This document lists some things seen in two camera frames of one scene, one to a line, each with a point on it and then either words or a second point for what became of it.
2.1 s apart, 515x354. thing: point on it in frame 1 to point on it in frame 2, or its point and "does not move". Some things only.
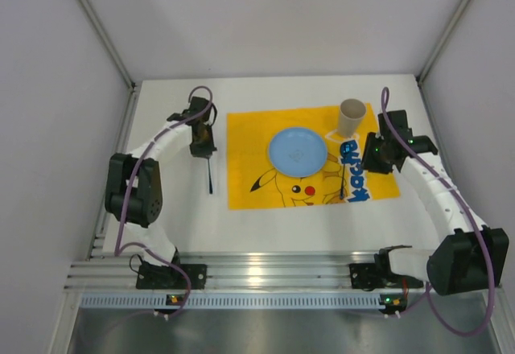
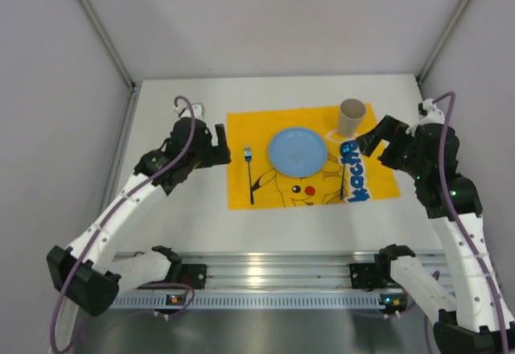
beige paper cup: x=351 y=113 does not move
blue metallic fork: x=210 y=182 to x=248 y=157
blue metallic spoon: x=346 y=148 does not move
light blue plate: x=298 y=152 does not move
